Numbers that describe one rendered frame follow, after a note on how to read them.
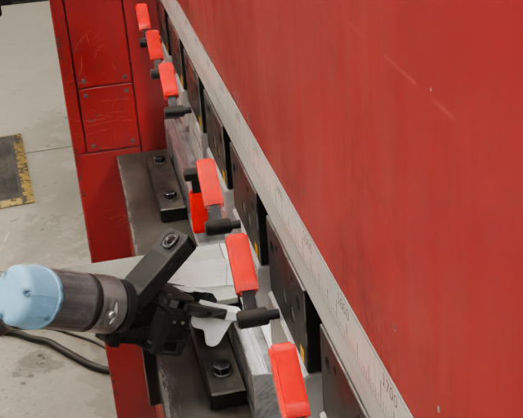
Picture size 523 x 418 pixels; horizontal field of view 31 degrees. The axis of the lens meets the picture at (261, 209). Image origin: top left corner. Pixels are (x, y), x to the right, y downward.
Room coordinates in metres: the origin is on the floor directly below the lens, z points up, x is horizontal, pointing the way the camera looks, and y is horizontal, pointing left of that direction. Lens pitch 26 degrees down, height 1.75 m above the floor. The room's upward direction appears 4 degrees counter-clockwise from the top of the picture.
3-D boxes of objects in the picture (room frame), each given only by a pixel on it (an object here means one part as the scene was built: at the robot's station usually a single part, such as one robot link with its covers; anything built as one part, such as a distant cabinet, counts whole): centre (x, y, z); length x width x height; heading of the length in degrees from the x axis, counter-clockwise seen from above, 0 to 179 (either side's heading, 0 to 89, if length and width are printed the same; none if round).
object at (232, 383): (1.28, 0.09, 0.89); 0.30 x 0.05 x 0.03; 10
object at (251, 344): (1.27, 0.03, 0.92); 0.39 x 0.06 x 0.10; 10
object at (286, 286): (0.76, -0.06, 1.26); 0.15 x 0.09 x 0.17; 10
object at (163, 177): (1.91, 0.21, 0.89); 0.30 x 0.05 x 0.03; 10
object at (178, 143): (1.87, 0.14, 0.92); 0.50 x 0.06 x 0.10; 10
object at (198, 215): (1.16, 0.08, 1.20); 0.04 x 0.02 x 0.10; 100
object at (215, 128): (1.15, 0.02, 1.26); 0.15 x 0.09 x 0.17; 10
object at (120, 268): (1.30, 0.19, 1.00); 0.26 x 0.18 x 0.01; 100
